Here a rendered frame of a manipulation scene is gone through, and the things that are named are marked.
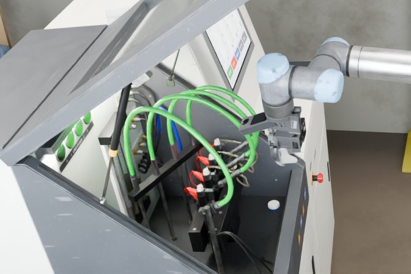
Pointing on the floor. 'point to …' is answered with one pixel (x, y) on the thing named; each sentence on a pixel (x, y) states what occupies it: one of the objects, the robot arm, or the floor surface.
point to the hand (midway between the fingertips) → (280, 161)
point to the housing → (13, 125)
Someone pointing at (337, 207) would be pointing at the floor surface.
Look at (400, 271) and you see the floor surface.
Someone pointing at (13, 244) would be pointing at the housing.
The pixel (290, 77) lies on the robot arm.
